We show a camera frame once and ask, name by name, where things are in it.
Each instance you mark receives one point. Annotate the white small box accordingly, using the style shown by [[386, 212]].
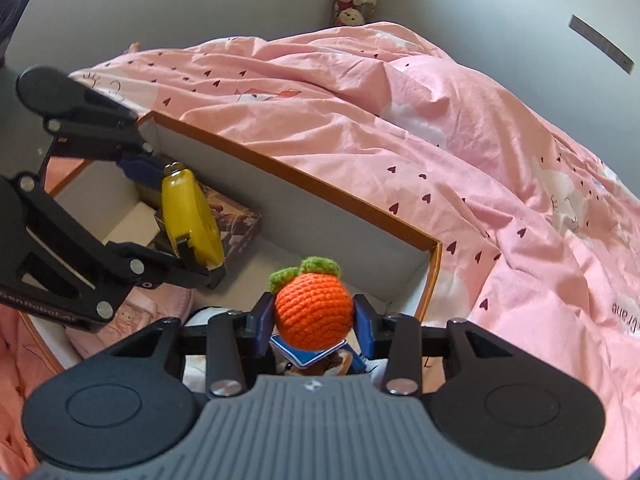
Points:
[[139, 226]]

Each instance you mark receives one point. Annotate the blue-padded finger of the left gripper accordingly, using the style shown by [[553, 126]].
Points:
[[142, 168]]

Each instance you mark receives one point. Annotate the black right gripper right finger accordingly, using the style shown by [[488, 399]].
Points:
[[403, 343]]

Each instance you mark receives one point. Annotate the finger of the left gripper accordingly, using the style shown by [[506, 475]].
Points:
[[163, 268]]

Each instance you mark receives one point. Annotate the grey wall strip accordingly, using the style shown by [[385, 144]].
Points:
[[598, 40]]

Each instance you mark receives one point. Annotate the pink patterned duvet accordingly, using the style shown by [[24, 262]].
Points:
[[540, 248]]

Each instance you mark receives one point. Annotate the brown plush toy blue outfit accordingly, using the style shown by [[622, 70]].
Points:
[[314, 320]]

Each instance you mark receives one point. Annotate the dark patterned card box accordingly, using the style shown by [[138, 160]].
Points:
[[238, 225]]

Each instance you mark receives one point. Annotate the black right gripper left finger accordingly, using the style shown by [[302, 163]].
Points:
[[235, 345]]

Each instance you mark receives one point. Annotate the yellow tape measure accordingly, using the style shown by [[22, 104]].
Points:
[[189, 222]]

